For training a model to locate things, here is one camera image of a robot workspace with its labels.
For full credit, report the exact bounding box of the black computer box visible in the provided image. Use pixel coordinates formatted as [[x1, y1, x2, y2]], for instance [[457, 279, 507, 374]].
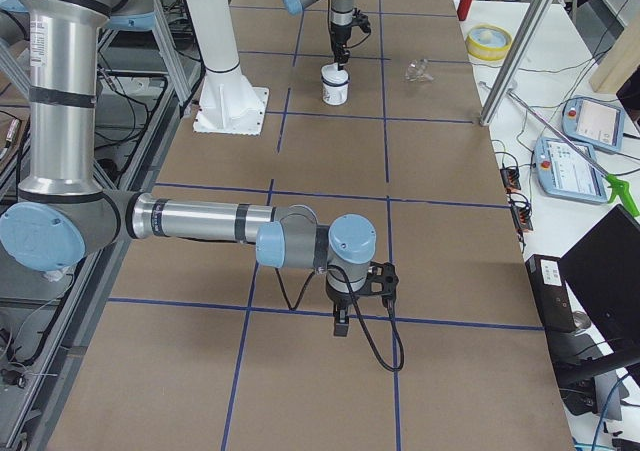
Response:
[[525, 254, 578, 334]]

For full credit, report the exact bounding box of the orange connector board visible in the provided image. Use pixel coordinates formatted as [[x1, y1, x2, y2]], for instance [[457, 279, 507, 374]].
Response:
[[500, 164, 521, 192], [507, 192, 533, 233]]

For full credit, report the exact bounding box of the black monitor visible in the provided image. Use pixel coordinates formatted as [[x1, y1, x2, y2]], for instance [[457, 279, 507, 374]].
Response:
[[559, 205, 639, 344]]

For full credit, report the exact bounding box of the teach pendant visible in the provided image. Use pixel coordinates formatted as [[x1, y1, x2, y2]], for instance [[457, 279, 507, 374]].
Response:
[[562, 96, 624, 153], [534, 137, 608, 204]]

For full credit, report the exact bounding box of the yellow tape roll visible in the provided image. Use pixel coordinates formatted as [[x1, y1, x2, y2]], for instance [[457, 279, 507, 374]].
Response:
[[465, 24, 513, 61]]

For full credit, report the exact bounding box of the white patterned cup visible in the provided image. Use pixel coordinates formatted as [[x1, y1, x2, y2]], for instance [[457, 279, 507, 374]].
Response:
[[322, 82, 349, 106]]

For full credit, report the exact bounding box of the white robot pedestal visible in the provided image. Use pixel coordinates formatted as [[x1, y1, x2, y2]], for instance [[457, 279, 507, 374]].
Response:
[[186, 0, 269, 136]]

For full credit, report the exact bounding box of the aluminium frame post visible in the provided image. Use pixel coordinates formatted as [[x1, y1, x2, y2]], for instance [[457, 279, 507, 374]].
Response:
[[479, 0, 553, 126]]

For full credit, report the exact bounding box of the far orange connector board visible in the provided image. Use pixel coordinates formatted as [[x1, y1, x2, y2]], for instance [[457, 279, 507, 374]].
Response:
[[500, 164, 521, 192]]

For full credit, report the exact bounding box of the near teach pendant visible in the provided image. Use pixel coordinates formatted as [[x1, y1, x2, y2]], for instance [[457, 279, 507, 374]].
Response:
[[534, 137, 608, 204]]

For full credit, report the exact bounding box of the aluminium side frame rail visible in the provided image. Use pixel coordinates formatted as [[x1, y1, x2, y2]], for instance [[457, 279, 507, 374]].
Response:
[[1, 73, 186, 450]]

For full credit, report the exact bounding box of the near orange connector board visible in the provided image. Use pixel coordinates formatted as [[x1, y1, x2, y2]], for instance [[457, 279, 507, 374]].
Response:
[[507, 192, 533, 233]]

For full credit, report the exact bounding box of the far teach pendant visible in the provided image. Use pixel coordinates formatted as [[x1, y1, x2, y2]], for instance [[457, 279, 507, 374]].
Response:
[[562, 96, 624, 153]]

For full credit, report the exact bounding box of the green handled reacher grabber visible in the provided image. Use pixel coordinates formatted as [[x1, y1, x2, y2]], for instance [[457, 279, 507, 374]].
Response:
[[506, 87, 639, 217]]

